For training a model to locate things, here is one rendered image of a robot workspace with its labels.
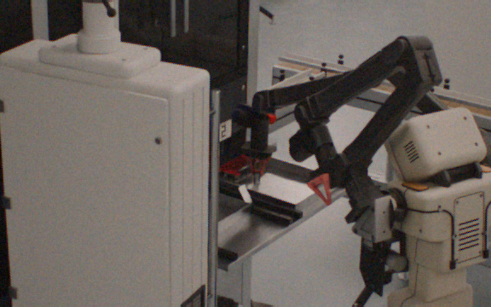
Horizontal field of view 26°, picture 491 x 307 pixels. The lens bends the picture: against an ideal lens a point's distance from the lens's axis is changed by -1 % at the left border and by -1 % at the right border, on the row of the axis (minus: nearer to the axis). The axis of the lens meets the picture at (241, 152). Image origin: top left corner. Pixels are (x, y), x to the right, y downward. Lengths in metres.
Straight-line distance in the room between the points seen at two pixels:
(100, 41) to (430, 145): 0.84
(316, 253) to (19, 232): 2.45
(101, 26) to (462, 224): 1.01
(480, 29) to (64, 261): 2.51
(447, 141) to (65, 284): 1.01
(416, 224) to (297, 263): 2.24
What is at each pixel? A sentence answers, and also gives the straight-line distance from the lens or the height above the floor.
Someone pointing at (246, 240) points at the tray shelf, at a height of 0.88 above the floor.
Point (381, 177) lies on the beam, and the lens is 4.45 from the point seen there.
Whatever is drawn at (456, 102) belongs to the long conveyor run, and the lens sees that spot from 4.16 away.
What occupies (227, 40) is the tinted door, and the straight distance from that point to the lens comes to 3.49.
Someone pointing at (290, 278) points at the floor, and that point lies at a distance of 4.78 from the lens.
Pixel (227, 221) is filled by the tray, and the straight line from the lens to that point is 3.23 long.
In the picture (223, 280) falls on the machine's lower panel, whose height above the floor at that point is 0.45.
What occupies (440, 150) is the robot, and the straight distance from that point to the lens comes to 2.71.
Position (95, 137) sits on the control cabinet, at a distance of 2.50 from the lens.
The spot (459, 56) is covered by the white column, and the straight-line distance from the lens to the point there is 4.77.
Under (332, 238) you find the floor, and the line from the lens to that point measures 5.14.
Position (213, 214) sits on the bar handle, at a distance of 2.68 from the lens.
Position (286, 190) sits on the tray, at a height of 0.88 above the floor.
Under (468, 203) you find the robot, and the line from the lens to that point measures 2.76.
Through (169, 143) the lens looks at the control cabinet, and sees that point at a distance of 2.41.
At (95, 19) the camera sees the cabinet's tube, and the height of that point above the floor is 1.66.
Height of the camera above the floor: 2.34
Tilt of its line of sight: 23 degrees down
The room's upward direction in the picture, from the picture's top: 1 degrees clockwise
